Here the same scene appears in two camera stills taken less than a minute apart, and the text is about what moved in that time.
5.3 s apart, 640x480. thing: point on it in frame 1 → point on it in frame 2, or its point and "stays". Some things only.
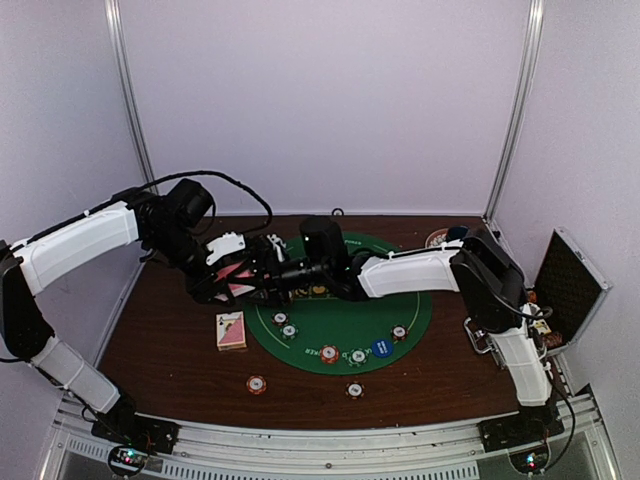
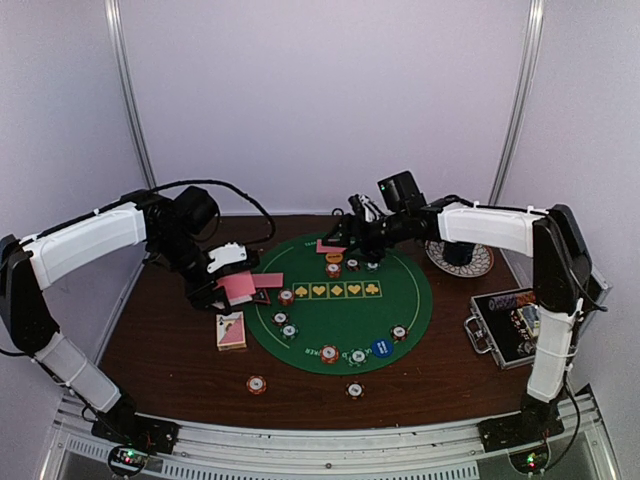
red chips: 329,353 stays
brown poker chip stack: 354,390 stays
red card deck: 237,289 stays
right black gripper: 275,284 → 348,223
